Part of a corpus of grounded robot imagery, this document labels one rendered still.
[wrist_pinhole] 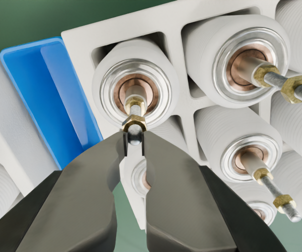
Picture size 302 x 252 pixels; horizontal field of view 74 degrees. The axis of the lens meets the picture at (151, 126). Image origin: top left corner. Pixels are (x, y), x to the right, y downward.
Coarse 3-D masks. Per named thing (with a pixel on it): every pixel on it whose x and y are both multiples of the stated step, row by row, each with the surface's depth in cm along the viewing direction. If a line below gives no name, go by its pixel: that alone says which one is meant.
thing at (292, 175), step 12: (288, 156) 35; (300, 156) 34; (276, 168) 36; (288, 168) 34; (300, 168) 32; (276, 180) 35; (288, 180) 33; (300, 180) 31; (288, 192) 33; (300, 192) 30; (300, 204) 31
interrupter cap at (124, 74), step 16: (128, 64) 20; (144, 64) 20; (112, 80) 20; (128, 80) 21; (144, 80) 20; (160, 80) 20; (112, 96) 21; (160, 96) 21; (112, 112) 22; (160, 112) 22
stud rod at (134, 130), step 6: (132, 108) 17; (138, 108) 17; (138, 114) 16; (132, 126) 14; (138, 126) 14; (132, 132) 13; (138, 132) 13; (132, 138) 13; (138, 138) 13; (132, 144) 13
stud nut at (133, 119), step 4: (128, 116) 15; (132, 116) 14; (136, 116) 15; (140, 116) 15; (124, 120) 15; (128, 120) 14; (132, 120) 14; (136, 120) 14; (140, 120) 14; (144, 120) 14; (124, 124) 14; (128, 124) 14; (132, 124) 14; (140, 124) 14; (144, 124) 14; (124, 128) 14; (144, 128) 14
